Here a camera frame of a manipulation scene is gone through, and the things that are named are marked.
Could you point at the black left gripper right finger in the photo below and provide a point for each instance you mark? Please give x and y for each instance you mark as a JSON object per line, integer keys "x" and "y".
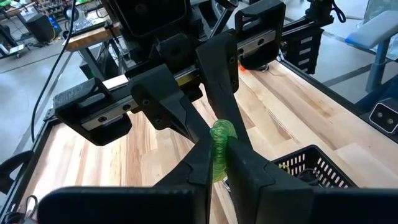
{"x": 280, "y": 202}

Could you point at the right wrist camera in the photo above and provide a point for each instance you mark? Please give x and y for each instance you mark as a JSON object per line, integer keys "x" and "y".
{"x": 149, "y": 15}

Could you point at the black equipment rack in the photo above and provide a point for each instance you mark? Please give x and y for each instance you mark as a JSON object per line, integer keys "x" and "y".
{"x": 303, "y": 49}

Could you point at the yellow rubber band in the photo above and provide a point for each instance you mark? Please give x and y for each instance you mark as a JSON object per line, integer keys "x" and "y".
{"x": 284, "y": 166}

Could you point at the green coil wristband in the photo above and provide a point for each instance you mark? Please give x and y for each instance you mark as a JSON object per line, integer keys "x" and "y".
{"x": 222, "y": 133}

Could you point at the black speaker box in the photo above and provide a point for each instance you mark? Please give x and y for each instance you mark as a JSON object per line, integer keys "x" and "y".
{"x": 43, "y": 28}

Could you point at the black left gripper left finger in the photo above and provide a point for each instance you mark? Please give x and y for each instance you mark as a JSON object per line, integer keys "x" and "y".
{"x": 124, "y": 205}

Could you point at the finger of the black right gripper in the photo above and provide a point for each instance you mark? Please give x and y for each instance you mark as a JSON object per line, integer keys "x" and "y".
{"x": 158, "y": 93}
{"x": 220, "y": 68}

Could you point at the black mounted device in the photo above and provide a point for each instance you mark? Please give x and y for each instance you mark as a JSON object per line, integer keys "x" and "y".
{"x": 323, "y": 12}

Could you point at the small black depth camera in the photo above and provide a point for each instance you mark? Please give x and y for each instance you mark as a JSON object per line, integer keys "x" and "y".
{"x": 385, "y": 116}

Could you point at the blue grey chair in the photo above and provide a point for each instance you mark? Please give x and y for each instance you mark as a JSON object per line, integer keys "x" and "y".
{"x": 373, "y": 31}

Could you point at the black aluminium table frame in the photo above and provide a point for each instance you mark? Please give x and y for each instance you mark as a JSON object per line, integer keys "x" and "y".
{"x": 40, "y": 137}

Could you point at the black coil wristband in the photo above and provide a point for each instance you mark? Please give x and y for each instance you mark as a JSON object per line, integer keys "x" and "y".
{"x": 264, "y": 67}

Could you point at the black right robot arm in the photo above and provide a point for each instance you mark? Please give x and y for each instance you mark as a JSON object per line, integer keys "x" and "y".
{"x": 202, "y": 15}

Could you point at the wooden side table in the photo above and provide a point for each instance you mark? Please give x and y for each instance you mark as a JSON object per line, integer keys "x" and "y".
{"x": 90, "y": 37}

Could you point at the black plastic basket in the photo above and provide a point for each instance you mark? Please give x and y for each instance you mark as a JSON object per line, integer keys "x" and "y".
{"x": 314, "y": 147}

